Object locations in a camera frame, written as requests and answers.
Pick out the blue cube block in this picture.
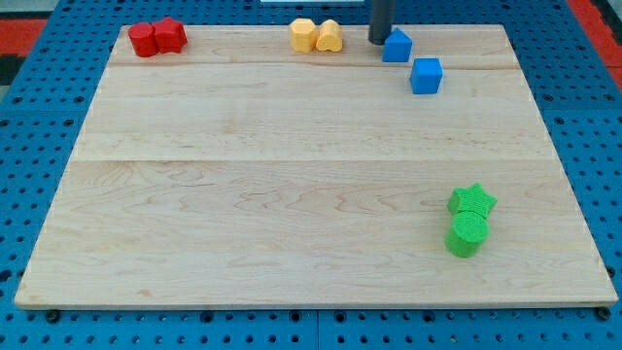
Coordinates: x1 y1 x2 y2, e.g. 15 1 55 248
409 57 443 94

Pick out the blue triangle block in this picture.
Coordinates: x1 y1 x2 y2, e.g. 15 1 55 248
382 28 413 62

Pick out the wooden board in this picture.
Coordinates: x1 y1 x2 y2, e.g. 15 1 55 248
15 24 618 310

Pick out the yellow heart block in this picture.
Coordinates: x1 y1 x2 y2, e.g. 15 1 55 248
316 19 343 53

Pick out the yellow hexagon block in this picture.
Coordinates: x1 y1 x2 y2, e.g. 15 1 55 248
289 18 317 53

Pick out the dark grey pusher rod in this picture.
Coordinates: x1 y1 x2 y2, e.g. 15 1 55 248
367 0 396 46

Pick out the green star block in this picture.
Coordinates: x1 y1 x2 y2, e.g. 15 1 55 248
447 183 498 219

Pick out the green cylinder block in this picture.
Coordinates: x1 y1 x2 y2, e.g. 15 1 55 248
444 211 490 258

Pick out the red star block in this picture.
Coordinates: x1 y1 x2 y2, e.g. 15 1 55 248
152 17 188 53

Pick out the red cylinder block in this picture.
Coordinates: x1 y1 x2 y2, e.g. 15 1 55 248
128 22 159 57

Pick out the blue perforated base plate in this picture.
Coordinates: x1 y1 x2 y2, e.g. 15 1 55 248
1 1 621 349

